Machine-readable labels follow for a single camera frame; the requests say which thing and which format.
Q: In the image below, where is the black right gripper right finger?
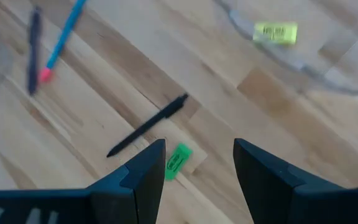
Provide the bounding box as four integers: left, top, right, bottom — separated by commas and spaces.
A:
232, 138, 358, 224

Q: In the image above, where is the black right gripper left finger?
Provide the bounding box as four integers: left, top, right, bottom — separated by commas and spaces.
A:
0, 138, 167, 224

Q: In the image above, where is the black click pen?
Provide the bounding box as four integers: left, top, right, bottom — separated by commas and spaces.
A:
106, 93, 190, 159

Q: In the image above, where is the green eraser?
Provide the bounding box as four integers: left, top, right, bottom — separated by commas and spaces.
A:
164, 142, 194, 181

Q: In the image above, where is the dark purple pen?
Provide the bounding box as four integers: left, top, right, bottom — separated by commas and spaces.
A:
26, 7, 43, 96

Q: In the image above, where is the blue pencil with pink eraser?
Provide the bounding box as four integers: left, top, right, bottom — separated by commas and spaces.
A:
39, 0, 88, 83

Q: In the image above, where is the yellow-green eraser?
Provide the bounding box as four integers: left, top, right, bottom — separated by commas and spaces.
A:
252, 21, 298, 46

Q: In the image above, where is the clear plastic bin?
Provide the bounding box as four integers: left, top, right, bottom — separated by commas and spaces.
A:
213, 0, 358, 96

